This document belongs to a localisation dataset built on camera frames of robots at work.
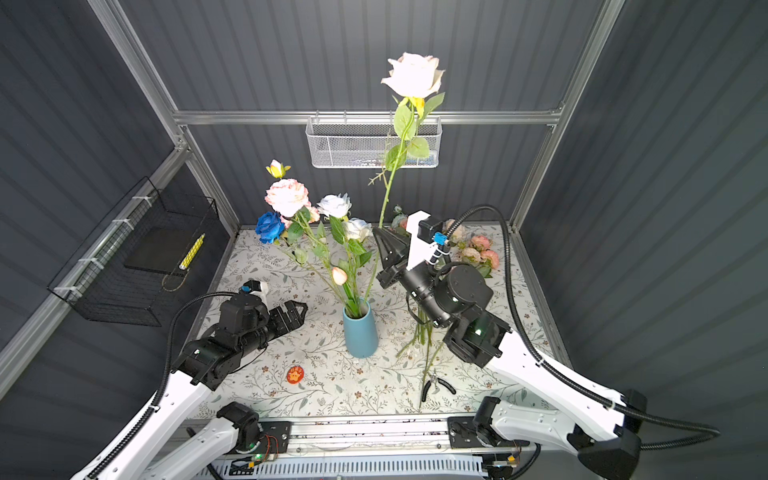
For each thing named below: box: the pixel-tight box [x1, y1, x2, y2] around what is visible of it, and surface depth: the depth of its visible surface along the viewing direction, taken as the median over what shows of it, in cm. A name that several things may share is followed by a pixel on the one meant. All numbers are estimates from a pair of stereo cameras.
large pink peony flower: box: [265, 159, 311, 218], surface depth 56 cm
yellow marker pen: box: [179, 233, 206, 270], surface depth 77 cm
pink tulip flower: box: [332, 267, 357, 317], surface depth 72 cm
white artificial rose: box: [317, 194, 357, 312], surface depth 66 cm
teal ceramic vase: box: [342, 298, 379, 358], surface depth 76 cm
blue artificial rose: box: [255, 211, 286, 244], surface depth 63 cm
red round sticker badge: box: [286, 365, 305, 385], surface depth 85 cm
